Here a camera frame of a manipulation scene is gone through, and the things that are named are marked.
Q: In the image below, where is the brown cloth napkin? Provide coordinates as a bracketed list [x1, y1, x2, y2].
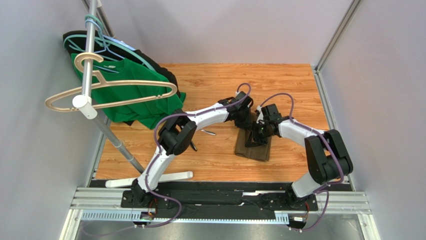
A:
[234, 128, 272, 162]

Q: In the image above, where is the silver fork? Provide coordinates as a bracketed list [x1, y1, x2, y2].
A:
[200, 129, 217, 136]

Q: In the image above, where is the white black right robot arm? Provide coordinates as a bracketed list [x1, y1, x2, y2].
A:
[244, 104, 354, 209]

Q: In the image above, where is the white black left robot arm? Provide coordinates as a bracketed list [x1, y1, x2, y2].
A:
[131, 91, 253, 203]

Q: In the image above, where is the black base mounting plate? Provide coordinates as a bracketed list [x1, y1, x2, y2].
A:
[120, 189, 319, 212]

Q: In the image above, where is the white rack base foot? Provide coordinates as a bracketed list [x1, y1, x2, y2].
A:
[105, 171, 194, 188]

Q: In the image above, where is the green t-shirt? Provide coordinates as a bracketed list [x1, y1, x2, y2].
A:
[91, 58, 187, 130]

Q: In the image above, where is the silver clothes rack pole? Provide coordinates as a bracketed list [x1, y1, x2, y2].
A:
[73, 0, 144, 173]

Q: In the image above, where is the beige plastic hanger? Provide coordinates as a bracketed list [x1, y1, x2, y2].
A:
[45, 53, 178, 113]

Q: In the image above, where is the teal plastic hanger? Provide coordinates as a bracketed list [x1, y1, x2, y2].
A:
[62, 14, 158, 72]

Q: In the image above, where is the black garment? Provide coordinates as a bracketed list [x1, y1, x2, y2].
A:
[62, 30, 178, 86]

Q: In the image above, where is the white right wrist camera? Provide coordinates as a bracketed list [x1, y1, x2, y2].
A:
[255, 105, 265, 124]

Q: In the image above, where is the aluminium frame rail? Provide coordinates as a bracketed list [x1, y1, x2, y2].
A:
[60, 182, 380, 240]

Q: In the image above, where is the light blue wire hanger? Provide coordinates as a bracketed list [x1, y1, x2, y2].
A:
[69, 18, 134, 72]

